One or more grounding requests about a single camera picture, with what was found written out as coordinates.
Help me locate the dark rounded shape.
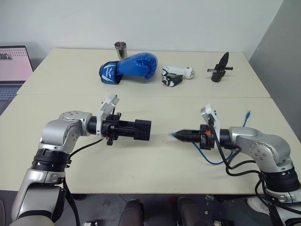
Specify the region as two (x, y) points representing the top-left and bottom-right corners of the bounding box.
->
(117, 198), (146, 226)

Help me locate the white shoe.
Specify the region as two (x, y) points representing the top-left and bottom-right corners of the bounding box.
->
(246, 196), (271, 217)

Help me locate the grey laptop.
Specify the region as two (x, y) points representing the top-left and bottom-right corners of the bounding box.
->
(0, 45), (34, 116)

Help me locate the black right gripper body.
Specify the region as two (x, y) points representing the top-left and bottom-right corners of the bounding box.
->
(198, 123), (215, 151)

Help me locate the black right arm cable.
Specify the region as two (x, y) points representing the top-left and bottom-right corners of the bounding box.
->
(208, 117), (275, 209)

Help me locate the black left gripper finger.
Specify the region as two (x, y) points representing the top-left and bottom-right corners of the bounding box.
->
(119, 120), (136, 129)
(119, 129), (136, 140)

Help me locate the blue boxing glove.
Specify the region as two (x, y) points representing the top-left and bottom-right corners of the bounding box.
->
(99, 52), (158, 85)

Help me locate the blue Ethernet cable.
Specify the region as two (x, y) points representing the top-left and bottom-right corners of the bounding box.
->
(167, 110), (252, 165)

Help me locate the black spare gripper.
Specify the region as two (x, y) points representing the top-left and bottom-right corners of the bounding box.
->
(207, 51), (234, 83)

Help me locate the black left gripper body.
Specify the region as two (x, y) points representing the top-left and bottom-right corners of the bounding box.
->
(102, 112), (122, 146)

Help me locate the steel cup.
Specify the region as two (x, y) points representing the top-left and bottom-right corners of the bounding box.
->
(114, 41), (128, 61)

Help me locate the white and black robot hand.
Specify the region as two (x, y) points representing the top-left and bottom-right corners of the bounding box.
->
(160, 65), (197, 88)

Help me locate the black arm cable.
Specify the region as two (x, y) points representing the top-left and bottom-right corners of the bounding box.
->
(62, 137), (105, 226)
(208, 117), (275, 209)

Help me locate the small black box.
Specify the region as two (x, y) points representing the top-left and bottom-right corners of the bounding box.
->
(133, 119), (152, 142)

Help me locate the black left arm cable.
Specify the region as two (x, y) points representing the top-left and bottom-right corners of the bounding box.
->
(62, 137), (105, 226)

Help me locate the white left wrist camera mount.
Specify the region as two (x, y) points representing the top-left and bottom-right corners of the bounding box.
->
(95, 93), (121, 139)

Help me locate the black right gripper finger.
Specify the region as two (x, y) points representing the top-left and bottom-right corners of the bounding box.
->
(175, 129), (201, 137)
(178, 135), (201, 143)

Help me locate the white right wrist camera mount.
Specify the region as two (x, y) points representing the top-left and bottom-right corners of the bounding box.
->
(200, 103), (222, 142)

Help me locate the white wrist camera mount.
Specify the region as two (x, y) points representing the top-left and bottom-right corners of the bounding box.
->
(95, 93), (121, 139)
(200, 103), (222, 142)

